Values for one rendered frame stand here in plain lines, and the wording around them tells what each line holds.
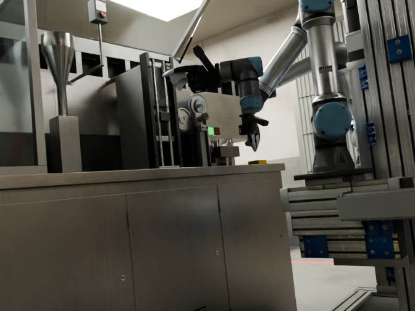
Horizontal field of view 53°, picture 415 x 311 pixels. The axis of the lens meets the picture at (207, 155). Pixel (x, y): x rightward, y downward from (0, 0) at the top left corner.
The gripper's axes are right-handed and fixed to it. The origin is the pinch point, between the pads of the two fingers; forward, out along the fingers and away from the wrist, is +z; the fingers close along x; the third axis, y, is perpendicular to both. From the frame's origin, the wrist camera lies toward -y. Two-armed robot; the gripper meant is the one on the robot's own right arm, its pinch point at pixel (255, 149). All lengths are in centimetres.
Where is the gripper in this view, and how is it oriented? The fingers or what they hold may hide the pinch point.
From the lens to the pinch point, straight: 218.3
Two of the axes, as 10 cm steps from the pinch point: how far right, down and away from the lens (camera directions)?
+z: 1.0, 9.9, -0.8
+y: -7.1, 1.3, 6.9
